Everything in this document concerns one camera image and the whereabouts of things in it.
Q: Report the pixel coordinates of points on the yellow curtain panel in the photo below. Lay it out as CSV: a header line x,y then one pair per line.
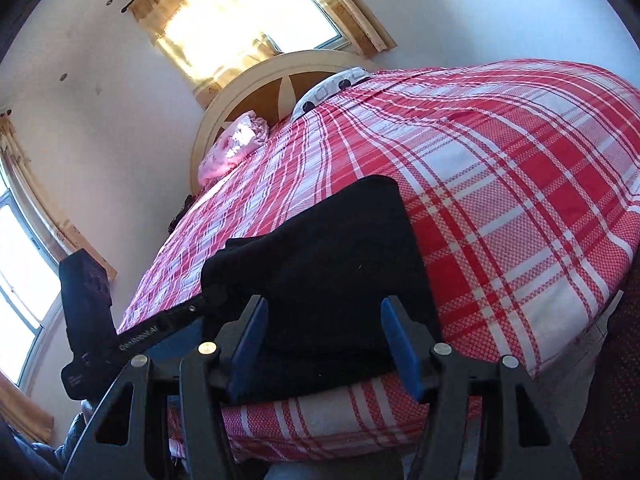
x,y
362,30
211,42

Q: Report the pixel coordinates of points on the pink floral pillow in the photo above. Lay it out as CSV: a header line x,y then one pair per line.
x,y
241,138

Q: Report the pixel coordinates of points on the black pants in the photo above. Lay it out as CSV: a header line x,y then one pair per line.
x,y
324,274

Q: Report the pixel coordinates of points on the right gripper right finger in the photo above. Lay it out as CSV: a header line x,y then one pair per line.
x,y
519,436

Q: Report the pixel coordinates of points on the side wall window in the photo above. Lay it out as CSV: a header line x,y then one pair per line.
x,y
30,288

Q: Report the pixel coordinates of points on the white black patterned pillow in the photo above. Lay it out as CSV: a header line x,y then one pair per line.
x,y
327,88

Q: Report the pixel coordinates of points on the cream wooden headboard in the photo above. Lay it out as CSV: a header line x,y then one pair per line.
x,y
271,90

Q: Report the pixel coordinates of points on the red white plaid bedsheet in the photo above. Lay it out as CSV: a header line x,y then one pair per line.
x,y
521,180

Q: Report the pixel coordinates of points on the dark bundle beside bed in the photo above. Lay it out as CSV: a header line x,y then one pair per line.
x,y
187,204

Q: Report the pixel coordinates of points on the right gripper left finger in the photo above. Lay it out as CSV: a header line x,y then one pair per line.
x,y
127,437

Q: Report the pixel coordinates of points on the head wall window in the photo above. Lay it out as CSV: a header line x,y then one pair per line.
x,y
296,25

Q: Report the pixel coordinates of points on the yellow curtain left panel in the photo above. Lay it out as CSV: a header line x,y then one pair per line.
x,y
211,42

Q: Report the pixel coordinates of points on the side window yellow curtain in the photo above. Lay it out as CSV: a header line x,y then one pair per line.
x,y
50,223

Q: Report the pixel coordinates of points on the yellow curtain right panel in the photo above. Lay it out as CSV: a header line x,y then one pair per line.
x,y
362,30

